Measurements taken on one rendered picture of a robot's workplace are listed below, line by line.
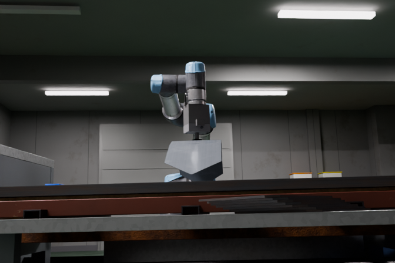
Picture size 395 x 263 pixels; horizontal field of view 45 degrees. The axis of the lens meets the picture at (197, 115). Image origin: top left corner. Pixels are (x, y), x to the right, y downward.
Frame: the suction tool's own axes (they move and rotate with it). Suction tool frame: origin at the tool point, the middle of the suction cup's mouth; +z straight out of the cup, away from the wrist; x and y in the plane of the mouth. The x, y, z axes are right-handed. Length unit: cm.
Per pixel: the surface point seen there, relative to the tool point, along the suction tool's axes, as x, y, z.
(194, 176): 26.6, 8.1, 9.7
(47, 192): -18, -53, 17
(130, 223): -59, -37, 26
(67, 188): -20, -48, 17
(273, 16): 342, 231, -218
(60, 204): -19, -49, 21
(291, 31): 383, 281, -217
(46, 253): 55, -50, 40
